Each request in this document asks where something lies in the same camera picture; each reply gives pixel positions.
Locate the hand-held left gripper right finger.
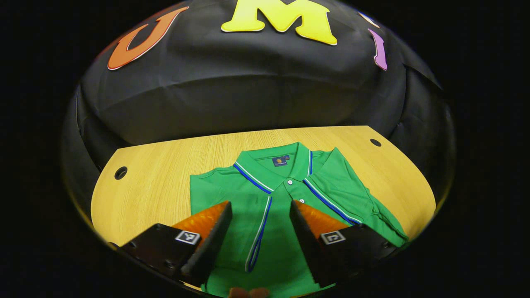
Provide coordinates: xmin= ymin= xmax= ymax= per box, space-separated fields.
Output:
xmin=289 ymin=199 xmax=400 ymax=287

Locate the black backdrop cloth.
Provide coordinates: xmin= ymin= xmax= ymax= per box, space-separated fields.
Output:
xmin=62 ymin=0 xmax=456 ymax=218

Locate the green T-shirt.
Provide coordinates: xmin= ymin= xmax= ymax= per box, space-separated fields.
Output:
xmin=190 ymin=142 xmax=410 ymax=298

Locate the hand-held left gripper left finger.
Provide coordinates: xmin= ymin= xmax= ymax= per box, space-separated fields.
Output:
xmin=108 ymin=201 xmax=233 ymax=287

